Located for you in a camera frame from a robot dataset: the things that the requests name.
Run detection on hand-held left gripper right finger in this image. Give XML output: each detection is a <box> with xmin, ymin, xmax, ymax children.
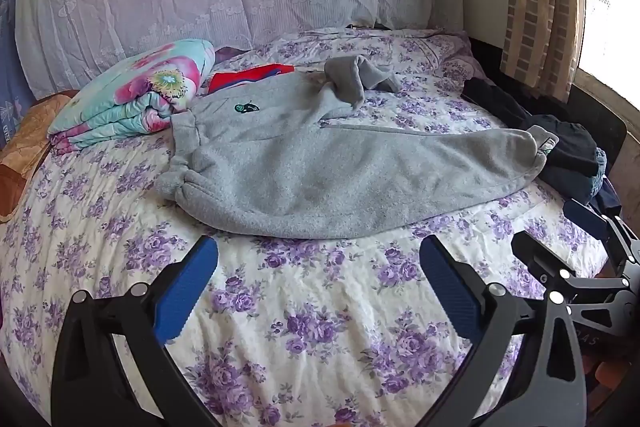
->
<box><xmin>419</xmin><ymin>234</ymin><xmax>587</xmax><ymax>427</ymax></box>

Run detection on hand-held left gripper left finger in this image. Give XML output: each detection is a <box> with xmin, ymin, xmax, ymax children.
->
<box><xmin>50</xmin><ymin>236</ymin><xmax>223</xmax><ymax>427</ymax></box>

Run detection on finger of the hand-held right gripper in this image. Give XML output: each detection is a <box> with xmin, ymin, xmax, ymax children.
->
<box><xmin>563</xmin><ymin>199</ymin><xmax>640</xmax><ymax>264</ymax></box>
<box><xmin>511</xmin><ymin>231</ymin><xmax>578</xmax><ymax>295</ymax></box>

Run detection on grey fleece pants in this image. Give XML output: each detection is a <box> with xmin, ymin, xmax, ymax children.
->
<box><xmin>154</xmin><ymin>54</ymin><xmax>560</xmax><ymax>240</ymax></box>

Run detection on dark blue garment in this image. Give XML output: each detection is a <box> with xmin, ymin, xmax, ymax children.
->
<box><xmin>539</xmin><ymin>147</ymin><xmax>623</xmax><ymax>214</ymax></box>

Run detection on black garment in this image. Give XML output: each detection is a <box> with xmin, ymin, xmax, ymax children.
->
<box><xmin>461</xmin><ymin>77</ymin><xmax>601</xmax><ymax>176</ymax></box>

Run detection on folded pink teal floral blanket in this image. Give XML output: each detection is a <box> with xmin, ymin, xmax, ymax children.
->
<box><xmin>47</xmin><ymin>38</ymin><xmax>217</xmax><ymax>155</ymax></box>

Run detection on bright window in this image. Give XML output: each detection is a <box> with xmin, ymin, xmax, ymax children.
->
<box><xmin>572</xmin><ymin>0</ymin><xmax>640</xmax><ymax>112</ymax></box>

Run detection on folded red blue cloth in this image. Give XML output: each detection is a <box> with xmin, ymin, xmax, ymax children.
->
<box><xmin>206</xmin><ymin>63</ymin><xmax>296</xmax><ymax>96</ymax></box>

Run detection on orange brown blanket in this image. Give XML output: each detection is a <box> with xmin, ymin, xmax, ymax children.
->
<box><xmin>0</xmin><ymin>89</ymin><xmax>81</xmax><ymax>224</ymax></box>

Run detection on blue patterned cloth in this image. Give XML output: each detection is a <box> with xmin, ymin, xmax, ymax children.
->
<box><xmin>0</xmin><ymin>0</ymin><xmax>37</xmax><ymax>148</ymax></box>

